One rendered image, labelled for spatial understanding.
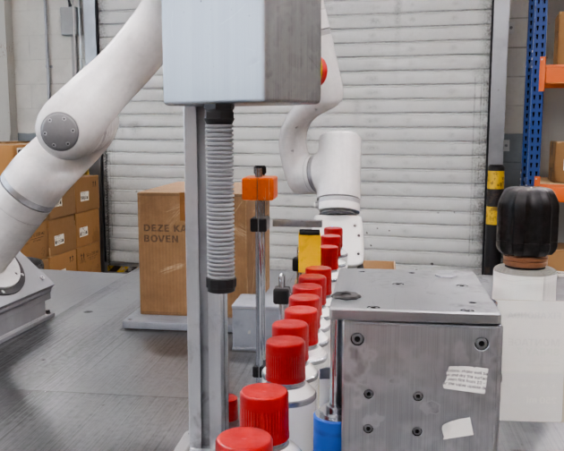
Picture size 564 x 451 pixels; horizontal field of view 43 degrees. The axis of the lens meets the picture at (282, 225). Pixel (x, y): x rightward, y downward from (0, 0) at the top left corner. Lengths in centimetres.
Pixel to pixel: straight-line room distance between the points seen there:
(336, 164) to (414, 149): 394
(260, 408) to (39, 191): 105
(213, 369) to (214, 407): 5
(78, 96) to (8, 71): 515
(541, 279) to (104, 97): 83
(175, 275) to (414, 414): 114
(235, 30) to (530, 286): 52
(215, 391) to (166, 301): 66
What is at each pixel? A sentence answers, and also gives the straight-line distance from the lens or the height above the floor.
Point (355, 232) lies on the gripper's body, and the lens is 136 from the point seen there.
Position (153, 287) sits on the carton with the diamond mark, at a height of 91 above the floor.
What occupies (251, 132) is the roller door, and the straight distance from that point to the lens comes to 553.
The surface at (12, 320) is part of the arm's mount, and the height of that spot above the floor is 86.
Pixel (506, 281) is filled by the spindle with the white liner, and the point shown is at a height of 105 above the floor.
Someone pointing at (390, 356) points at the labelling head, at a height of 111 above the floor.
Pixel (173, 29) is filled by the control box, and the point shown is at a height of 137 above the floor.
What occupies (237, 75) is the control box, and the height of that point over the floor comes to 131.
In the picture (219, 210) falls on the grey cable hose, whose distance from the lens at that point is 80.
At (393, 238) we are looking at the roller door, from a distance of 538.
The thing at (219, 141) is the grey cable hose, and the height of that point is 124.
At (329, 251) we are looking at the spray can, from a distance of 105.
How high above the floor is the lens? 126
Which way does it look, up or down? 8 degrees down
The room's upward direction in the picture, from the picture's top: straight up
